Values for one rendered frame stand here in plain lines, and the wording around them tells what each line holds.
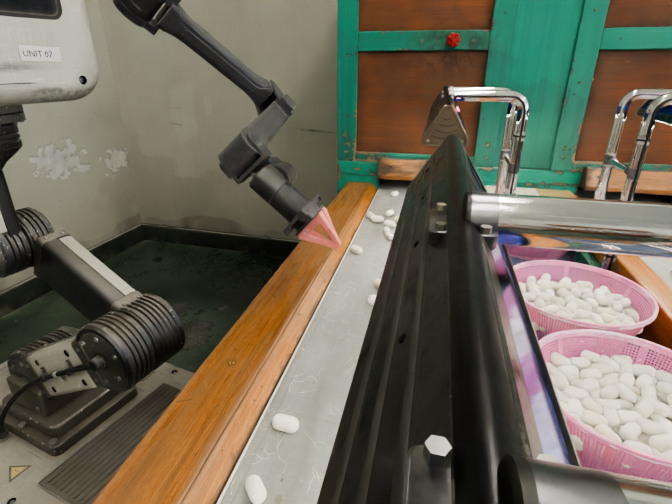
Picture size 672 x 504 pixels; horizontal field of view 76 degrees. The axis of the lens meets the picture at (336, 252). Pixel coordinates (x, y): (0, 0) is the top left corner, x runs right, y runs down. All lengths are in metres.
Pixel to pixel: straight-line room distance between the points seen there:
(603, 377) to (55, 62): 0.99
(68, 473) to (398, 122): 1.34
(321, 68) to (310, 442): 2.16
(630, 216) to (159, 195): 3.09
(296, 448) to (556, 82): 1.36
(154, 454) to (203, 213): 2.54
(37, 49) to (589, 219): 0.79
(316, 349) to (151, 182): 2.60
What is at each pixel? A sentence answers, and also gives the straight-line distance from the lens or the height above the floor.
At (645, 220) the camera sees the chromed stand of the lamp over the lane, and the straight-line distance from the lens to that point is 0.21.
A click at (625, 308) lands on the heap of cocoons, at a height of 0.73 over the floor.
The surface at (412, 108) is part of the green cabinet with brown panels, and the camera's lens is 1.59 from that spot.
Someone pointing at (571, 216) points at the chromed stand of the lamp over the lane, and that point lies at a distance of 0.20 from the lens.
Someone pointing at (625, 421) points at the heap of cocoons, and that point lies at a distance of 0.73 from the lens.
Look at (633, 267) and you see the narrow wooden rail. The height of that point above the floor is 0.76.
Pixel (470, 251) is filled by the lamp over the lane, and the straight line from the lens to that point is 0.16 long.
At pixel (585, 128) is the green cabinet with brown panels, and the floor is 0.98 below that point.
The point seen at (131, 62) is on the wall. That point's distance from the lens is 3.11.
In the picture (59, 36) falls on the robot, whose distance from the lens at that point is 0.87.
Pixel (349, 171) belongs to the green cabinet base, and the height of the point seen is 0.80.
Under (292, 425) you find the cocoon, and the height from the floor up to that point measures 0.76.
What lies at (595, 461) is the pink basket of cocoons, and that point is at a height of 0.71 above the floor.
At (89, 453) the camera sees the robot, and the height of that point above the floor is 0.48.
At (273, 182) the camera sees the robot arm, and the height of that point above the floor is 0.97.
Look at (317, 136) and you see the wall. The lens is 2.55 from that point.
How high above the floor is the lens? 1.18
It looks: 24 degrees down
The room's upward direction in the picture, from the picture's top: straight up
